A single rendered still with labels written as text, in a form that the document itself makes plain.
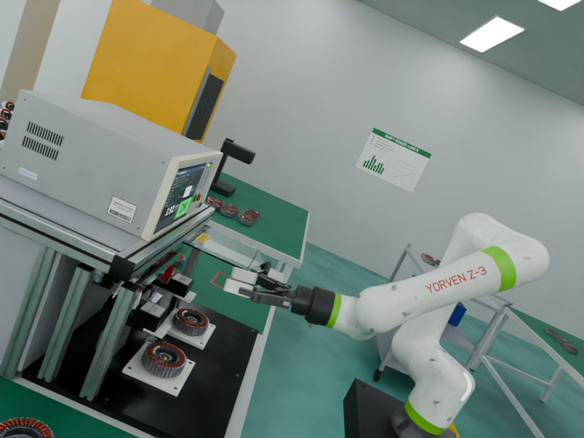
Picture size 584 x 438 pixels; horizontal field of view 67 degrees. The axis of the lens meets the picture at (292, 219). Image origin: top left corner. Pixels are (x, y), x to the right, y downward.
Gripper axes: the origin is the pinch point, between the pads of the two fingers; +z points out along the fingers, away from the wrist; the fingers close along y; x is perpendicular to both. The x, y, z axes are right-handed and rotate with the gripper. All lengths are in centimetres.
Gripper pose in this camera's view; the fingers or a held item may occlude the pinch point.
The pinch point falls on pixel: (234, 279)
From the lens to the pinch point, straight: 115.7
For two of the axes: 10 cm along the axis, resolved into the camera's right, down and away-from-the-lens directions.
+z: -9.5, -3.0, -0.4
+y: 0.0, -1.1, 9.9
